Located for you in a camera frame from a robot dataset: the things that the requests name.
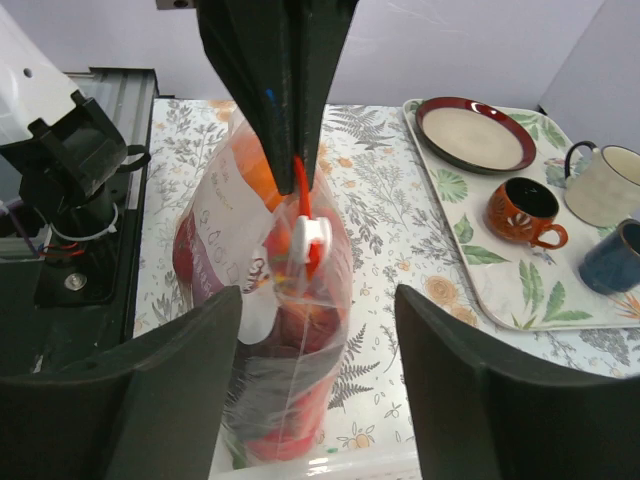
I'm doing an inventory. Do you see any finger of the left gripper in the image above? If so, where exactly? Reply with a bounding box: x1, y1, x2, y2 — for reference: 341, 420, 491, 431
195, 0, 294, 195
287, 0, 358, 184

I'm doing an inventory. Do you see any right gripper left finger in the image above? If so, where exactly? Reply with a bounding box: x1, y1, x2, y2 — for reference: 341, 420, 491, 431
1, 286, 242, 479

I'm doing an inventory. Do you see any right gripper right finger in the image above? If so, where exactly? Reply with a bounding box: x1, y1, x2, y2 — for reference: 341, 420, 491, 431
394, 284, 639, 479

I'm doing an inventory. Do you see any white plastic basket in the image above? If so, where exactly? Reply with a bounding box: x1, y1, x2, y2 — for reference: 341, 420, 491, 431
209, 449, 422, 480

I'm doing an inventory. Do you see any clear zip top bag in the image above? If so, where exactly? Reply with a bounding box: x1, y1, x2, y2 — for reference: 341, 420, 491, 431
172, 112, 353, 465

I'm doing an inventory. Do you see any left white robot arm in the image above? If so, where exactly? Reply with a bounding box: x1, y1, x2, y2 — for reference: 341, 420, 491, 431
1, 1, 356, 232

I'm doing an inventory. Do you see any fake whole orange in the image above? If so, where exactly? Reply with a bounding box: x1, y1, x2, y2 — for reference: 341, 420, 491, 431
231, 134, 284, 212

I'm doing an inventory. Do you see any floral serving tray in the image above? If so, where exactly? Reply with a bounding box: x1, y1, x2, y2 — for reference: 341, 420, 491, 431
403, 97, 639, 331

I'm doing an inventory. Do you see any red rimmed plate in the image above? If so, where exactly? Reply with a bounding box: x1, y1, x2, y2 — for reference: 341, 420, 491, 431
414, 97, 537, 175

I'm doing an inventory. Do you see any floral table mat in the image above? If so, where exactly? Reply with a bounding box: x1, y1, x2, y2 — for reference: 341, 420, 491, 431
134, 99, 639, 453

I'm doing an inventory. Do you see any dark blue cup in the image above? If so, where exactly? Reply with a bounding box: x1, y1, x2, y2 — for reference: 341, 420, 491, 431
578, 219, 639, 295

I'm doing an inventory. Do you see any orange patterned cup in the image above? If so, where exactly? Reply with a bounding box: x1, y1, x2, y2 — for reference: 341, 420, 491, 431
485, 177, 569, 250

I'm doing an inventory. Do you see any cream enamel mug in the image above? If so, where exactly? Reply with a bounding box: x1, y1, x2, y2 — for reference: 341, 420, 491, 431
564, 141, 639, 227

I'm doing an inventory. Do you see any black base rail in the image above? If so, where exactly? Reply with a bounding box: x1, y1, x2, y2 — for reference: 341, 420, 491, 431
1, 68, 158, 376

